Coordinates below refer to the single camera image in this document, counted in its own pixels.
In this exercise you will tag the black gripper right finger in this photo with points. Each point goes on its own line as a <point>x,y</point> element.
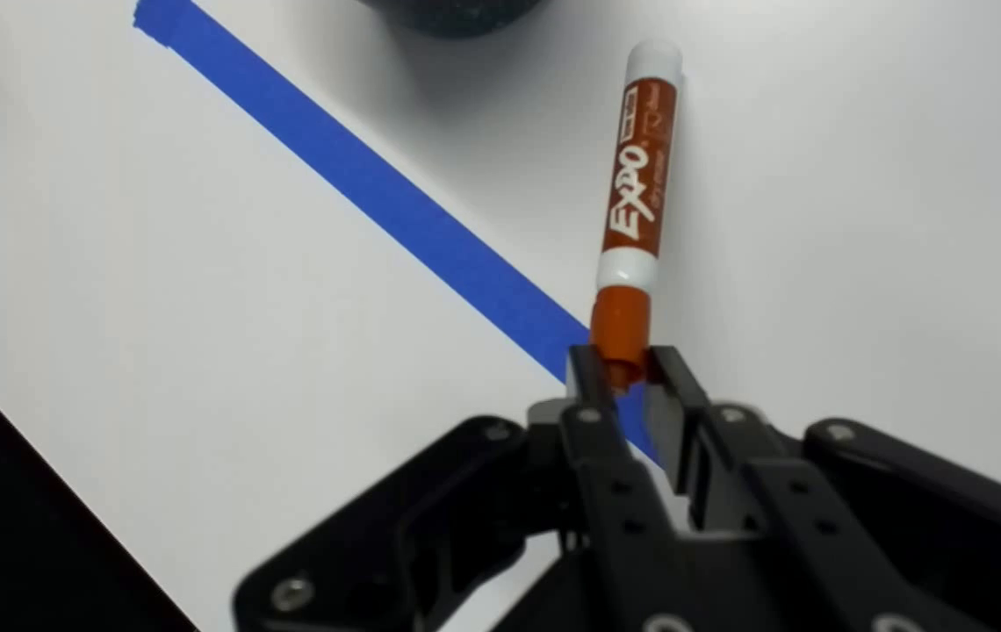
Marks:
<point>773,545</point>

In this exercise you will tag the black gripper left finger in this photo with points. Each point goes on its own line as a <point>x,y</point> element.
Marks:
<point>616,547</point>

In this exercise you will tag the brown Expo marker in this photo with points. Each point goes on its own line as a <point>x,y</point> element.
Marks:
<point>634,216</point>

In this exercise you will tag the blue tape line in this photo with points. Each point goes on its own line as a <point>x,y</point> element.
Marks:
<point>473,161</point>

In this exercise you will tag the dark teal mug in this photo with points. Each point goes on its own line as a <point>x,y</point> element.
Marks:
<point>456,19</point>

